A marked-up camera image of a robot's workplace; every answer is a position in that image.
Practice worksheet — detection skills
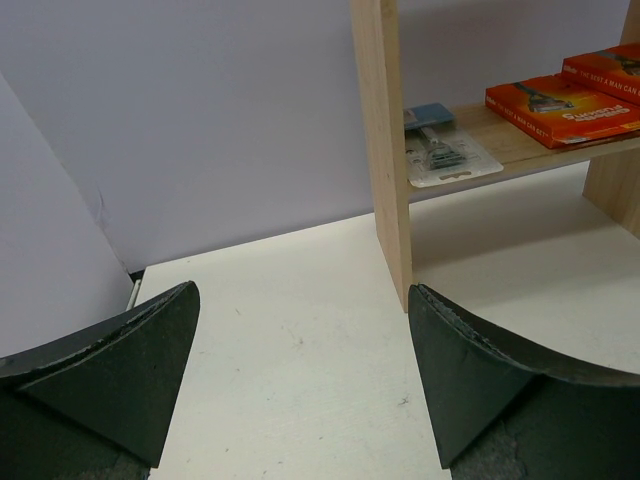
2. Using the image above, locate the clear blister razor pack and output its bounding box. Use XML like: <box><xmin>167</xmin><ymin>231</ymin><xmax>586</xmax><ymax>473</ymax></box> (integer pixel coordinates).
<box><xmin>403</xmin><ymin>103</ymin><xmax>504</xmax><ymax>189</ymax></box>

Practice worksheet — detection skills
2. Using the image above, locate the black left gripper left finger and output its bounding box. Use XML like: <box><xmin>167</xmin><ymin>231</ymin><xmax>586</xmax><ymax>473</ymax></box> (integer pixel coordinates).
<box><xmin>1</xmin><ymin>281</ymin><xmax>200</xmax><ymax>479</ymax></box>

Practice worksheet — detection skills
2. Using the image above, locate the wooden shelf unit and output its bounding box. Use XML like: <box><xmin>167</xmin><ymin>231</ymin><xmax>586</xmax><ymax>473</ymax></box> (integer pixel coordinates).
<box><xmin>350</xmin><ymin>1</ymin><xmax>639</xmax><ymax>307</ymax></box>

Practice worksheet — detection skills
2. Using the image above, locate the orange Gillette Fusion box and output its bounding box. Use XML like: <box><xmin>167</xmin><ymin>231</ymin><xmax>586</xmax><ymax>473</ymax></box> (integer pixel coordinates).
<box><xmin>485</xmin><ymin>75</ymin><xmax>639</xmax><ymax>149</ymax></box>
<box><xmin>560</xmin><ymin>42</ymin><xmax>640</xmax><ymax>106</ymax></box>

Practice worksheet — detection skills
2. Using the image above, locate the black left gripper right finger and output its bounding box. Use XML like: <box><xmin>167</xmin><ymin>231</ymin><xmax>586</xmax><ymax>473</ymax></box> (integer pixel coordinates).
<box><xmin>408</xmin><ymin>284</ymin><xmax>639</xmax><ymax>479</ymax></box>

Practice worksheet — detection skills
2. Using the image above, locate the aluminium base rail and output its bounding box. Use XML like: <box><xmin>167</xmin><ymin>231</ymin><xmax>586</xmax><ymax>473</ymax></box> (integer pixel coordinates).
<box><xmin>126</xmin><ymin>270</ymin><xmax>145</xmax><ymax>311</ymax></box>

